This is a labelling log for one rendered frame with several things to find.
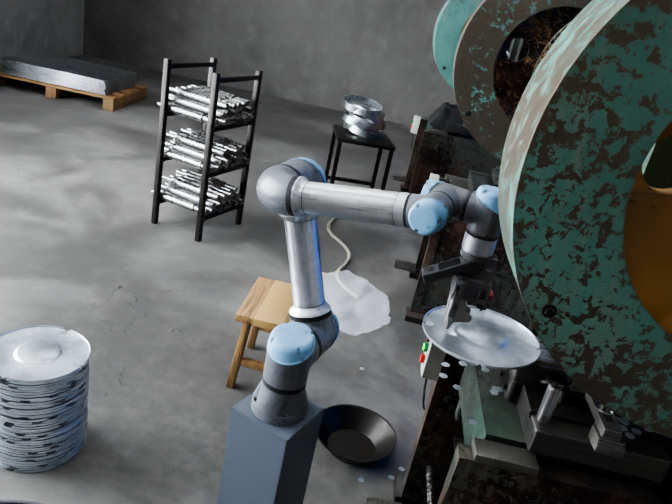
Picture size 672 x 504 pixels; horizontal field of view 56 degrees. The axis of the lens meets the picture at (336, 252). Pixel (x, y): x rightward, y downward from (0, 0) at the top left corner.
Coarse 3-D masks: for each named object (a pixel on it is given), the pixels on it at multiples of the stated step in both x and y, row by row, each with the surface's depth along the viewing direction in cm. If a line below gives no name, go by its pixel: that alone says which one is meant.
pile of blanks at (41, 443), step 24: (0, 384) 175; (24, 384) 175; (48, 384) 177; (72, 384) 185; (0, 408) 178; (24, 408) 178; (48, 408) 181; (72, 408) 188; (0, 432) 182; (24, 432) 181; (48, 432) 184; (72, 432) 191; (0, 456) 186; (24, 456) 185; (48, 456) 188; (72, 456) 196
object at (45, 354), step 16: (0, 336) 191; (16, 336) 192; (32, 336) 194; (48, 336) 196; (64, 336) 197; (80, 336) 199; (0, 352) 184; (16, 352) 185; (32, 352) 186; (48, 352) 187; (64, 352) 190; (80, 352) 191; (0, 368) 178; (16, 368) 179; (32, 368) 180; (48, 368) 182; (64, 368) 183
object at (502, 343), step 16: (432, 320) 158; (480, 320) 162; (496, 320) 163; (512, 320) 164; (432, 336) 150; (448, 336) 152; (464, 336) 151; (480, 336) 153; (496, 336) 154; (512, 336) 156; (528, 336) 158; (448, 352) 144; (464, 352) 146; (480, 352) 147; (496, 352) 148; (512, 352) 149; (528, 352) 150; (496, 368) 141; (512, 368) 142
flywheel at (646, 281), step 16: (640, 176) 96; (640, 192) 97; (656, 192) 97; (640, 208) 98; (656, 208) 98; (640, 224) 99; (656, 224) 99; (624, 240) 100; (640, 240) 100; (656, 240) 100; (640, 256) 101; (656, 256) 101; (640, 272) 102; (656, 272) 102; (640, 288) 103; (656, 288) 103; (656, 304) 104; (656, 320) 105
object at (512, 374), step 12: (540, 348) 154; (540, 360) 148; (552, 360) 149; (504, 372) 160; (516, 372) 152; (528, 372) 151; (540, 372) 151; (564, 372) 148; (504, 384) 155; (516, 384) 153; (528, 384) 152; (540, 384) 152; (504, 396) 155; (516, 396) 154
